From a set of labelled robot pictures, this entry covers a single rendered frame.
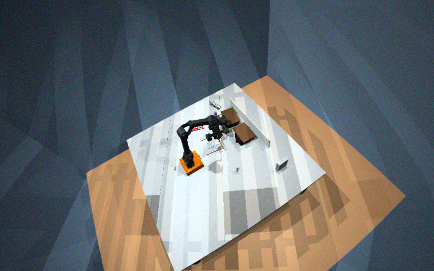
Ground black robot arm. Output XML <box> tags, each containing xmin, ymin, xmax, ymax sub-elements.
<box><xmin>177</xmin><ymin>115</ymin><xmax>228</xmax><ymax>169</ymax></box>

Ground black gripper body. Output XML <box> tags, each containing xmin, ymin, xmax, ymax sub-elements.
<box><xmin>205</xmin><ymin>126</ymin><xmax>229</xmax><ymax>142</ymax></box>

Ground grey flat rectangular panel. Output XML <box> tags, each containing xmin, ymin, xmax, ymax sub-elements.
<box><xmin>229</xmin><ymin>98</ymin><xmax>271</xmax><ymax>148</ymax></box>

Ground black-rimmed glasses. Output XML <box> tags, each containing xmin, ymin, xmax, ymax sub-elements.
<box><xmin>210</xmin><ymin>102</ymin><xmax>221</xmax><ymax>110</ymax></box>

